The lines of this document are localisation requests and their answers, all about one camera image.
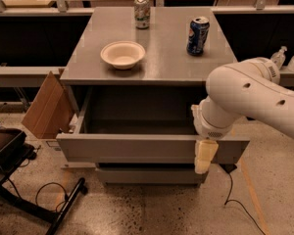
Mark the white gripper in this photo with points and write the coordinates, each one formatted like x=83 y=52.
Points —
x=208 y=130

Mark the grey top drawer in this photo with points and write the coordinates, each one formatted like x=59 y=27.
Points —
x=134 y=124

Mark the grey drawer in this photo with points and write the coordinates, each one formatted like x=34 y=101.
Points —
x=134 y=124
x=140 y=175

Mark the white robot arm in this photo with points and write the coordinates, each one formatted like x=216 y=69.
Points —
x=246 y=89

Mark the grey drawer cabinet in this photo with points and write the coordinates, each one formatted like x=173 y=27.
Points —
x=166 y=62

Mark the grey bottom drawer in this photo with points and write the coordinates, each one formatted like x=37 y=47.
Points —
x=140 y=175

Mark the open cardboard box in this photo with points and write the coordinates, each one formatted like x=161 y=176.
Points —
x=51 y=113

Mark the black power adapter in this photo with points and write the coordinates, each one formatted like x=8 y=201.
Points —
x=228 y=168

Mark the blue pepsi can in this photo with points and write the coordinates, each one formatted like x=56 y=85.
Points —
x=198 y=32

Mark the white paper bowl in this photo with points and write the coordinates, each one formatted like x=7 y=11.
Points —
x=123 y=55

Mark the green white soda can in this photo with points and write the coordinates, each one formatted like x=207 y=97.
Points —
x=142 y=13

